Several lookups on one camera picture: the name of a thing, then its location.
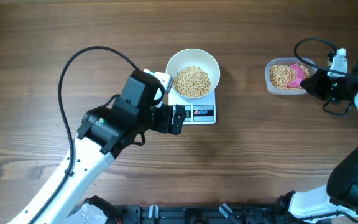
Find left black cable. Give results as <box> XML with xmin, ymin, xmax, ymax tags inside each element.
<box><xmin>26</xmin><ymin>45</ymin><xmax>141</xmax><ymax>224</ymax></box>

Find yellow soybeans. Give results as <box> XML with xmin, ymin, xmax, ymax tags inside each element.
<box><xmin>269</xmin><ymin>65</ymin><xmax>310</xmax><ymax>90</ymax></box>

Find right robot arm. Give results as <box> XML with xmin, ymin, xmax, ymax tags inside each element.
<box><xmin>270</xmin><ymin>48</ymin><xmax>358</xmax><ymax>223</ymax></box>

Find white bowl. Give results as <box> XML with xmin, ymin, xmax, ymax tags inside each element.
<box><xmin>165</xmin><ymin>49</ymin><xmax>221</xmax><ymax>93</ymax></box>

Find soybeans in bowl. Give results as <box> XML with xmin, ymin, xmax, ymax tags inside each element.
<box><xmin>173</xmin><ymin>65</ymin><xmax>211</xmax><ymax>98</ymax></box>

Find right black cable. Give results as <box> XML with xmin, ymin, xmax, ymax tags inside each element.
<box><xmin>293</xmin><ymin>37</ymin><xmax>358</xmax><ymax>93</ymax></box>

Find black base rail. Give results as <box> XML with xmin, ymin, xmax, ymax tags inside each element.
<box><xmin>70</xmin><ymin>203</ymin><xmax>332</xmax><ymax>224</ymax></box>

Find pink measuring scoop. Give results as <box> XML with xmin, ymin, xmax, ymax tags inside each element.
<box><xmin>287</xmin><ymin>63</ymin><xmax>305</xmax><ymax>88</ymax></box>

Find white digital kitchen scale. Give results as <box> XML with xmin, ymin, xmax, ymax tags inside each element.
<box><xmin>168</xmin><ymin>90</ymin><xmax>217</xmax><ymax>125</ymax></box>

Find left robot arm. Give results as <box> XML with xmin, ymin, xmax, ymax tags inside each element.
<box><xmin>11</xmin><ymin>70</ymin><xmax>185</xmax><ymax>223</ymax></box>

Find clear plastic container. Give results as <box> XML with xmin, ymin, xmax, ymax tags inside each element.
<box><xmin>265</xmin><ymin>57</ymin><xmax>317</xmax><ymax>95</ymax></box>

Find black cable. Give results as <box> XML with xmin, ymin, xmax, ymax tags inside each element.
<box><xmin>293</xmin><ymin>37</ymin><xmax>358</xmax><ymax>93</ymax></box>
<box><xmin>26</xmin><ymin>45</ymin><xmax>141</xmax><ymax>224</ymax></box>

